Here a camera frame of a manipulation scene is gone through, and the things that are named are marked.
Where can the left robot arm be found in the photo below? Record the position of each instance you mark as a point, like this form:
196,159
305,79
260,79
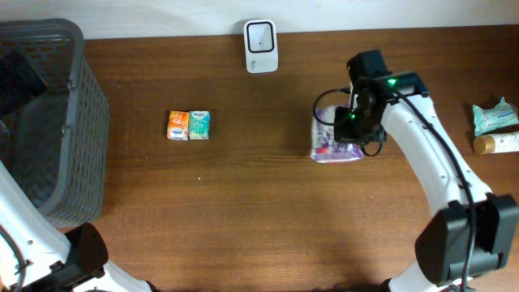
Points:
38,257

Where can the white lotion tube gold cap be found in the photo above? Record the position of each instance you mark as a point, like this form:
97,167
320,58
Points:
496,143

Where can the teal green snack packet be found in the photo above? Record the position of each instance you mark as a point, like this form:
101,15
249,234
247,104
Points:
502,115

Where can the grey plastic mesh basket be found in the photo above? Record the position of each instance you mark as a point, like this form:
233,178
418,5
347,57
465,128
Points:
54,147

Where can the teal tissue pocket pack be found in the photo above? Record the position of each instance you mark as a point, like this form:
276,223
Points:
199,125

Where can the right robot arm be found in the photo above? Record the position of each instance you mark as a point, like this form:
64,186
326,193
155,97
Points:
471,230

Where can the orange snack packet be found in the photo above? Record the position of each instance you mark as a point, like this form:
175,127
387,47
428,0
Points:
178,124

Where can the red purple snack packet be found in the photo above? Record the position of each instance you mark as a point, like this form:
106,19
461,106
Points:
324,148

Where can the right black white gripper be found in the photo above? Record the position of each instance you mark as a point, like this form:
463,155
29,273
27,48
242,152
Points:
346,130

